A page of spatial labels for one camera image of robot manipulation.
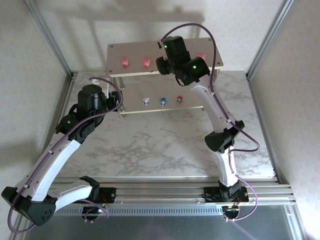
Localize two-tier beige shelf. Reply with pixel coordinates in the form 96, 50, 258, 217
104, 37, 225, 118

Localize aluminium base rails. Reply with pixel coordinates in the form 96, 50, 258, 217
22, 176, 297, 207

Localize grey metal plate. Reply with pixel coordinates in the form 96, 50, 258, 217
9, 216, 303, 240

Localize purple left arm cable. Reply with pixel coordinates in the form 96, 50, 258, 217
6, 76, 125, 234

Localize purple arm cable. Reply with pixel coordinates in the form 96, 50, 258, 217
159, 23, 261, 223
6, 76, 125, 234

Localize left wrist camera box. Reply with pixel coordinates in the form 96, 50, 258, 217
98, 74, 113, 99

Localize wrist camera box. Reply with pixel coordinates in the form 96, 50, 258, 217
98, 74, 113, 99
157, 39, 168, 61

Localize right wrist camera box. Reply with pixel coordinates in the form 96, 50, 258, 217
157, 39, 168, 61

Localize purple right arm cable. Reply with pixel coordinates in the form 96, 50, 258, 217
159, 23, 261, 223

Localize aluminium left side rail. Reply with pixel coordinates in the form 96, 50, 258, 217
37, 72, 76, 183

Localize aluminium rail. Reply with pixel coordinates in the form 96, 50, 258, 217
246, 73, 282, 183
37, 72, 76, 183

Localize aluminium right side rail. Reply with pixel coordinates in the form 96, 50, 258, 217
246, 73, 282, 183

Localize aluminium left frame post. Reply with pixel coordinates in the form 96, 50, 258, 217
23, 0, 78, 81

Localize aluminium frame post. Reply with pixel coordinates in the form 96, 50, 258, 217
23, 0, 78, 81
245, 0, 300, 80

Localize aluminium right frame post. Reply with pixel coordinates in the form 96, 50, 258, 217
245, 0, 300, 80

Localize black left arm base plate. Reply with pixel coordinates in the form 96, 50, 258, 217
92, 187, 117, 204

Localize slotted grey cable duct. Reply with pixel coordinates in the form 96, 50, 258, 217
29, 206, 225, 217

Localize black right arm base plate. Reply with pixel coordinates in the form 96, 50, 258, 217
203, 186, 250, 203

